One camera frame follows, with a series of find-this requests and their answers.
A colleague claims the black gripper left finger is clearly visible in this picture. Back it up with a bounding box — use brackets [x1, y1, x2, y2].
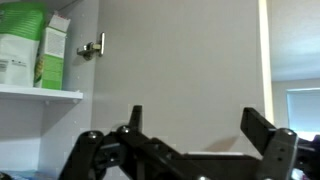
[58, 105, 187, 180]

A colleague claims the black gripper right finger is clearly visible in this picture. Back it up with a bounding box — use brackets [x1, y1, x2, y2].
[240, 107, 320, 180]

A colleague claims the cabinet door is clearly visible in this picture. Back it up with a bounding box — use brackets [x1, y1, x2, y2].
[92, 0, 265, 156]

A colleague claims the white cabinet shelf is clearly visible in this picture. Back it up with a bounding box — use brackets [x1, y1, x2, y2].
[0, 84, 84, 103]

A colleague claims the metal cabinet door hinge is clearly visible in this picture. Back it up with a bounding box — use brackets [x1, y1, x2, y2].
[77, 32, 105, 61]

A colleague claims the green and white carton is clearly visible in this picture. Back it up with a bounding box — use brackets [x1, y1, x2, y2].
[34, 12, 70, 90]

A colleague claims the white and green bag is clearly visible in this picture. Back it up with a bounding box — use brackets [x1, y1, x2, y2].
[0, 1, 46, 87]

